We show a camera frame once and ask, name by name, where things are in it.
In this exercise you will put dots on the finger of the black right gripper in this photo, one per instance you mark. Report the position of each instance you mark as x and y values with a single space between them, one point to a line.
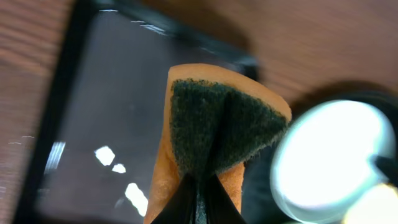
388 167

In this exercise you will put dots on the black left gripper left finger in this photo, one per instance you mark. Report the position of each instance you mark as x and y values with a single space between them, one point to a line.
181 208

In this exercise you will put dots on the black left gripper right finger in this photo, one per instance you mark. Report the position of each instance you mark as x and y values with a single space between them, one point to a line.
219 207

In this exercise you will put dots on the yellow plate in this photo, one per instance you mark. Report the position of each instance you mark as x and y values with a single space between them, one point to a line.
377 206

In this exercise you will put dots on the light green plate top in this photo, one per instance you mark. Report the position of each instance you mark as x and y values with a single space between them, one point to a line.
329 159

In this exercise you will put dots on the orange green scrub sponge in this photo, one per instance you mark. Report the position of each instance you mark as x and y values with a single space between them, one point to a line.
214 120

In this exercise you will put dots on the black round tray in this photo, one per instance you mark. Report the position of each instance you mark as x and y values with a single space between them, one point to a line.
258 203

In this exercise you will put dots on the black rectangular tray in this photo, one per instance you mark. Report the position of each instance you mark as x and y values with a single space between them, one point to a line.
98 139

